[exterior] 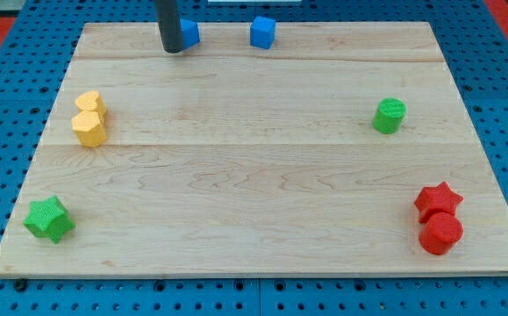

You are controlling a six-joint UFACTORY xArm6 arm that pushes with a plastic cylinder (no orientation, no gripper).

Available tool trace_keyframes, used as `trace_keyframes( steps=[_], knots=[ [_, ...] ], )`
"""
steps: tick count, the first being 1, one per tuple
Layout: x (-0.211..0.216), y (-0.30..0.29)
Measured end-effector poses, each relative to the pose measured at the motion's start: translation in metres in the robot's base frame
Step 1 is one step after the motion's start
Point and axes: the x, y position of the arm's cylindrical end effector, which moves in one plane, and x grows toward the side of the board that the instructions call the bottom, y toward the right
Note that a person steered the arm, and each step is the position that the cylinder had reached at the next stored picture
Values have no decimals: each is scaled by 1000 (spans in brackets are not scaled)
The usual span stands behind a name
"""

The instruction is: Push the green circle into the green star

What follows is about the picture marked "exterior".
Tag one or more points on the blue cube right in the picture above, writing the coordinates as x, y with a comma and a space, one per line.
262, 32

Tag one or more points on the yellow hexagon block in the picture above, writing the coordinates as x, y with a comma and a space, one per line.
89, 129

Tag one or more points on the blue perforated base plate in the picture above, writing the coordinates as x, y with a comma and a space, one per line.
33, 61

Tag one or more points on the green star block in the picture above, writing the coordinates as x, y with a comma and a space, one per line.
48, 218

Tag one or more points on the blue cube behind rod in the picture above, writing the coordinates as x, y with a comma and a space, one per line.
190, 33

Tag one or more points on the green cylinder block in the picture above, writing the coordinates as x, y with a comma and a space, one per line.
389, 115

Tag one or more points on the red star block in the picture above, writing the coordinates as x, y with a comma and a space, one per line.
436, 199

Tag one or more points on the yellow heart block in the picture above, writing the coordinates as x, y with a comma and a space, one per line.
91, 101

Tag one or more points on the wooden board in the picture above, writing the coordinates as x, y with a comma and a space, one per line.
228, 160

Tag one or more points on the red cylinder block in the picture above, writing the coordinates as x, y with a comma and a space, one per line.
440, 233

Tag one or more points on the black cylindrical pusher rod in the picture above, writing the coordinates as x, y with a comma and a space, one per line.
168, 21

